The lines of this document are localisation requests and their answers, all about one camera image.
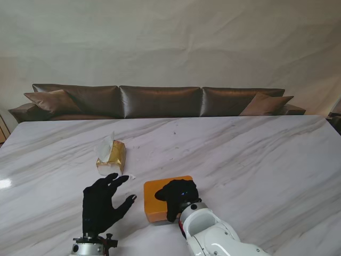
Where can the small white tissue scrap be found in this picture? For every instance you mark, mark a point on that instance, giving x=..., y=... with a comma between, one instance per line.
x=132, y=176

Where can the dark furniture piece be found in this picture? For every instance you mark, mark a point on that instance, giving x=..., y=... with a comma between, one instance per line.
x=336, y=120

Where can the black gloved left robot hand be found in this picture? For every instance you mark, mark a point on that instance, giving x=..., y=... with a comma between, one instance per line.
x=98, y=208

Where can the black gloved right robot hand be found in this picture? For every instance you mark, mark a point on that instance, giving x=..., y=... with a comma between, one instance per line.
x=181, y=194

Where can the brown throw pillow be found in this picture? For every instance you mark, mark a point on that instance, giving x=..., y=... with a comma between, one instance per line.
x=53, y=102
x=263, y=105

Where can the white fabric backdrop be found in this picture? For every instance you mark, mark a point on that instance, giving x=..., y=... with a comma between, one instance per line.
x=170, y=40

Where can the orange tissue box cover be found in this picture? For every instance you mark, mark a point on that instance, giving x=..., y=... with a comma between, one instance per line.
x=154, y=192

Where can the brown leather sofa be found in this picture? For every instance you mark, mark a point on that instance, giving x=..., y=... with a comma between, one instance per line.
x=160, y=102

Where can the wooden furniture piece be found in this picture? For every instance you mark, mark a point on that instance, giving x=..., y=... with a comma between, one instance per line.
x=2, y=133

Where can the gold tissue pack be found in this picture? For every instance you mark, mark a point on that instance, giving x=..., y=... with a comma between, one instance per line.
x=117, y=156

